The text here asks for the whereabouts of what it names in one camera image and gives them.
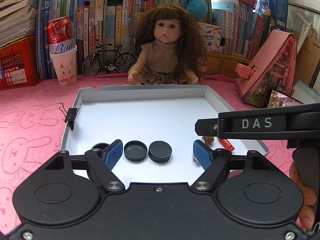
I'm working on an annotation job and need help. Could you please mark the person right hand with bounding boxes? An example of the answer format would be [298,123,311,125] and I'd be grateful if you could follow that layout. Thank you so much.
[289,163,317,230]

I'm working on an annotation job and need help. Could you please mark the row of books right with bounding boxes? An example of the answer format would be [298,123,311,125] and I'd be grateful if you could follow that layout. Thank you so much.
[156,0,265,59]

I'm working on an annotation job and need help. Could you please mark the white cat paper cup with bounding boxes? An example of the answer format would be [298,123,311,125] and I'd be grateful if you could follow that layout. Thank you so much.
[50,45,77,86]

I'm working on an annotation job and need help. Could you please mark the blue plush ball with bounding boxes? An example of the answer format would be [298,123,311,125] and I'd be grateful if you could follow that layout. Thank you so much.
[187,0,208,21]

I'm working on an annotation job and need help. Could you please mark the row of books centre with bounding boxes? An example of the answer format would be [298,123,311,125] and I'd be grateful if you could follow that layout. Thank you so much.
[36,0,156,79]

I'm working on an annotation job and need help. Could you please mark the stack of books left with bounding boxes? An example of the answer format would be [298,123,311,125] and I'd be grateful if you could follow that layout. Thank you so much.
[1,0,40,47]

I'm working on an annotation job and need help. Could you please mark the miniature black bicycle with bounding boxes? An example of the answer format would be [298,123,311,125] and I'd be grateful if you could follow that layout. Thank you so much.
[81,40,137,76]

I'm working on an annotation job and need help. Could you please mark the colourful white box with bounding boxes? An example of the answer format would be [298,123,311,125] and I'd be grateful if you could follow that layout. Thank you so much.
[199,22,222,53]

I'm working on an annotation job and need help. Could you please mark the blue carton box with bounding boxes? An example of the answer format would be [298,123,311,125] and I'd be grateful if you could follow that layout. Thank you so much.
[256,0,289,31]

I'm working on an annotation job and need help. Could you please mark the black round puck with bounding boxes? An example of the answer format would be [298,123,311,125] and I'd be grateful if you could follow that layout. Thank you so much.
[148,141,172,163]

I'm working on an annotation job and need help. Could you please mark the row of books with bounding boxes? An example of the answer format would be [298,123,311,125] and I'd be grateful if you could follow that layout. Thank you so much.
[156,0,265,59]
[36,0,156,79]

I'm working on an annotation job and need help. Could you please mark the black round lid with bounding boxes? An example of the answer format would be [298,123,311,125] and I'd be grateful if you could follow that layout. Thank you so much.
[124,140,148,162]

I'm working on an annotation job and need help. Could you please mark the red plastic basket left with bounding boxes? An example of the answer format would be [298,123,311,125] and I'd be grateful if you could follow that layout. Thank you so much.
[0,36,39,90]

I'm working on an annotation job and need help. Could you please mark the red toy crayon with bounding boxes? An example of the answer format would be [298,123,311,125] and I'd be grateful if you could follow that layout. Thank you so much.
[218,138,235,152]

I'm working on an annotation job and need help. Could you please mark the smartphone playing video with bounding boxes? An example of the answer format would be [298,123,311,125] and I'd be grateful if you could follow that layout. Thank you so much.
[262,88,303,108]

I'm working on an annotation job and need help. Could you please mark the red beer can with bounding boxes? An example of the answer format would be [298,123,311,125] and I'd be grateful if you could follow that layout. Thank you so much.
[47,16,74,54]

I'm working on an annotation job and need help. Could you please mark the white cardboard box tray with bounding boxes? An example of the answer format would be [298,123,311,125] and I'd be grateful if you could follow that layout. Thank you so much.
[60,84,271,181]

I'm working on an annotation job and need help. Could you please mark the pink bunny table cloth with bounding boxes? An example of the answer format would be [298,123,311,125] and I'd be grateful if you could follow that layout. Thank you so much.
[0,73,320,235]

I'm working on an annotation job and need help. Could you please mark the brown nut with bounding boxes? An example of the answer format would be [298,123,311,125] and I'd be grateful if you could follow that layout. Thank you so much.
[202,136,214,145]

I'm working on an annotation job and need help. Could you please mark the brown haired doll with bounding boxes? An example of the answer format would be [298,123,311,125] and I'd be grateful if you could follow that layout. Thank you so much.
[127,4,207,85]

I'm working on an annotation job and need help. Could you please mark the black round cap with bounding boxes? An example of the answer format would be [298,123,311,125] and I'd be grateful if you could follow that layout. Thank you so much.
[92,142,109,153]

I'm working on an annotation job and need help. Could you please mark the black binder clip on tray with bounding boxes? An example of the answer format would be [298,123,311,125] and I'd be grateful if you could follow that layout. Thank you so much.
[59,102,81,131]

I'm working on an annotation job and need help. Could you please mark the pink triangular dollhouse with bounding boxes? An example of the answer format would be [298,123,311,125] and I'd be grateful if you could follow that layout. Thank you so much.
[235,30,297,107]

